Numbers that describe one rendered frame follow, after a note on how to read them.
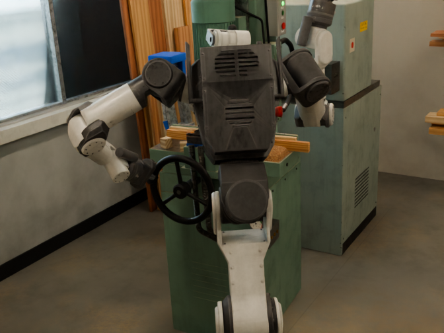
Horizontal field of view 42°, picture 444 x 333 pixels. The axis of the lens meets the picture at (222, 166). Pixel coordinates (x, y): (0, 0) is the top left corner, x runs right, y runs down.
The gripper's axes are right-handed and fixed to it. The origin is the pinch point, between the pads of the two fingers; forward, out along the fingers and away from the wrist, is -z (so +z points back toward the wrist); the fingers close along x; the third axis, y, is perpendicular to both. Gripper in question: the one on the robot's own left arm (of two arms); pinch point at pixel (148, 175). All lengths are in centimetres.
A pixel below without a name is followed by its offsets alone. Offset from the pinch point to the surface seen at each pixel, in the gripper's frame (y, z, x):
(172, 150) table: 10.9, -21.5, 10.1
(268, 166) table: -28.3, -22.1, 29.3
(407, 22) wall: 34, -219, 161
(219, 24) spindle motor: 17, -5, 63
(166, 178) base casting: 9.3, -27.6, -1.9
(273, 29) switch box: 14, -36, 77
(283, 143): -23, -33, 40
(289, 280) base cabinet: -43, -93, -13
